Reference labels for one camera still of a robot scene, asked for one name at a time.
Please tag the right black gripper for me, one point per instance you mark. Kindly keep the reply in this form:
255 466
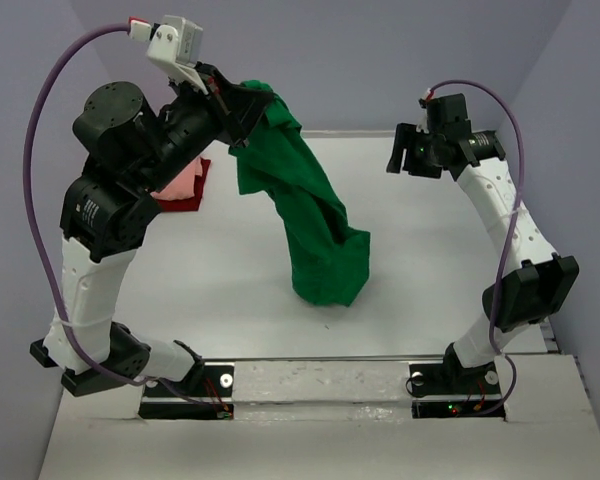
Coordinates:
407 135

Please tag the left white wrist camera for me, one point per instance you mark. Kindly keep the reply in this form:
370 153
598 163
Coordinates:
174 46

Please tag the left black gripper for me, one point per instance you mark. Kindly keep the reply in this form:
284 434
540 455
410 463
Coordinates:
238 108

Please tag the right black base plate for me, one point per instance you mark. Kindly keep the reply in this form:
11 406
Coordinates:
436 397

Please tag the green t-shirt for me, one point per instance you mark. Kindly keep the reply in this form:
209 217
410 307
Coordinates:
330 259

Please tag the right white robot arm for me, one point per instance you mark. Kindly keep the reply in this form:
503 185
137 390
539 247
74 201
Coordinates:
535 278

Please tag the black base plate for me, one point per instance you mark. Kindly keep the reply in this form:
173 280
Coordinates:
211 399
436 397

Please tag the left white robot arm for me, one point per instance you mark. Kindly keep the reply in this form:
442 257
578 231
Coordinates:
133 152

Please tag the dark red folded t-shirt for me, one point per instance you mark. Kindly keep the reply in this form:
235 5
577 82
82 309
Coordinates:
193 204

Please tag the pink folded t-shirt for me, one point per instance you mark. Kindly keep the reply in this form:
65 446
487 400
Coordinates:
183 186

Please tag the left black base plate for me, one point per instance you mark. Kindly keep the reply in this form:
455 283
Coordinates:
211 399

